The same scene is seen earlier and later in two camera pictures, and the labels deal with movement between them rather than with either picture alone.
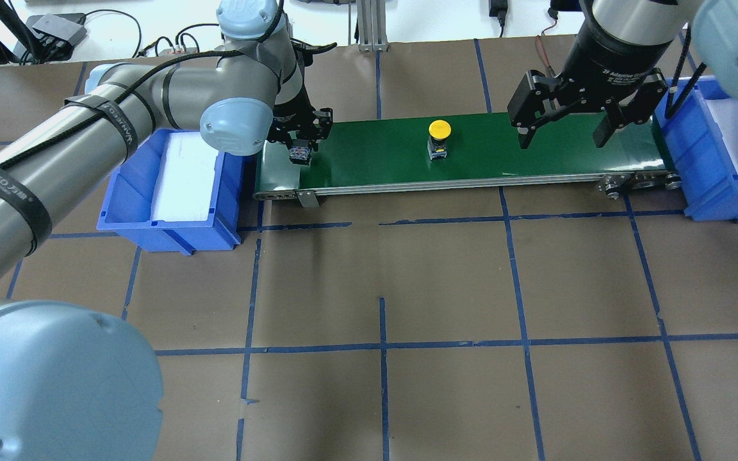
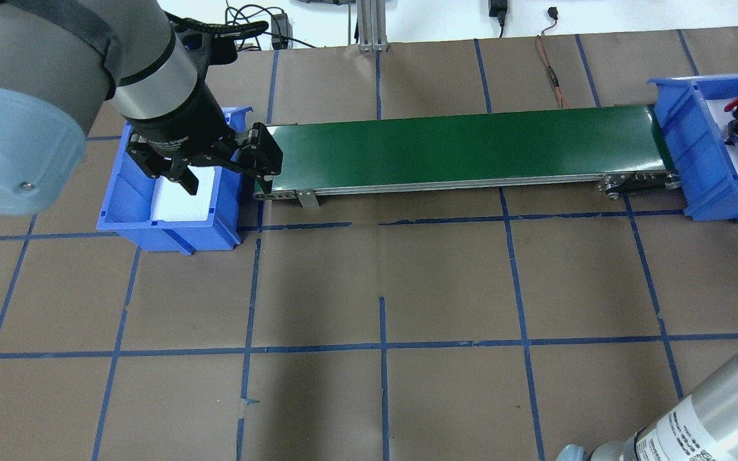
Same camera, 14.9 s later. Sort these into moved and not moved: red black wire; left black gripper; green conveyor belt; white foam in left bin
Moved: left black gripper
Not moved: green conveyor belt; red black wire; white foam in left bin
